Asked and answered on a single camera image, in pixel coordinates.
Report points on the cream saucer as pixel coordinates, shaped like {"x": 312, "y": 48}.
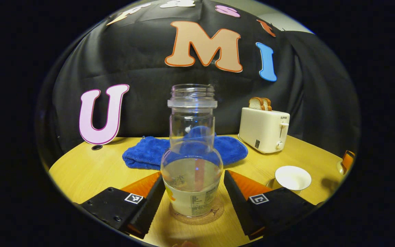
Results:
{"x": 271, "y": 185}

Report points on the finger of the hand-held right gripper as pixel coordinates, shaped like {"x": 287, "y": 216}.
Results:
{"x": 348, "y": 161}

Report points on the clear water bottle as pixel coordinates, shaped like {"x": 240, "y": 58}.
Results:
{"x": 192, "y": 178}

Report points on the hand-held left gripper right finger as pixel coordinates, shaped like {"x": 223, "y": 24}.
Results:
{"x": 237, "y": 206}

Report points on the cream teacup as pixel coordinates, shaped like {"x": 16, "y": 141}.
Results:
{"x": 292, "y": 176}

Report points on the blue towel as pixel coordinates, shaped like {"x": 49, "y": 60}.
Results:
{"x": 142, "y": 154}

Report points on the cream toaster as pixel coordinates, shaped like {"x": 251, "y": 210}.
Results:
{"x": 262, "y": 130}

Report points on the black backdrop cloth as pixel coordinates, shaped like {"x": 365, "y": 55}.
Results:
{"x": 142, "y": 68}

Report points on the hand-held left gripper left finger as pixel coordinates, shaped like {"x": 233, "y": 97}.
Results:
{"x": 149, "y": 206}

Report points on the round cork coaster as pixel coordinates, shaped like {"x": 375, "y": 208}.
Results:
{"x": 218, "y": 214}

